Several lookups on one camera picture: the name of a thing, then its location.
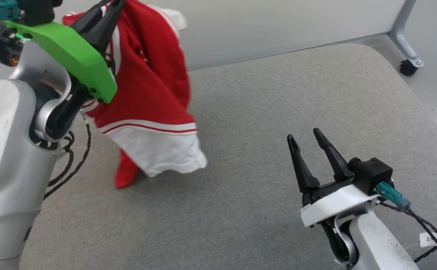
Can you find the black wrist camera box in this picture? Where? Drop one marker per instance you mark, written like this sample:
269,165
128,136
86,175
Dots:
372,174
38,11

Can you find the red white basketball jersey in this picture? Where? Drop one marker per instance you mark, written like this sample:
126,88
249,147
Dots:
154,82

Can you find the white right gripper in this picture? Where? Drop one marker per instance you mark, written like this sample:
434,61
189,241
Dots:
334,204

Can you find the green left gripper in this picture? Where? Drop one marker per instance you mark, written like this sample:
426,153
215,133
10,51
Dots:
75,56

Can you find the grey fabric sofa cushion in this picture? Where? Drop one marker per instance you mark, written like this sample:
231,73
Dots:
259,157

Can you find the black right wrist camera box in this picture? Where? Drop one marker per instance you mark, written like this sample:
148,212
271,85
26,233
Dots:
372,174

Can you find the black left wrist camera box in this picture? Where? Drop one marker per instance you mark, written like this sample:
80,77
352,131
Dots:
38,11

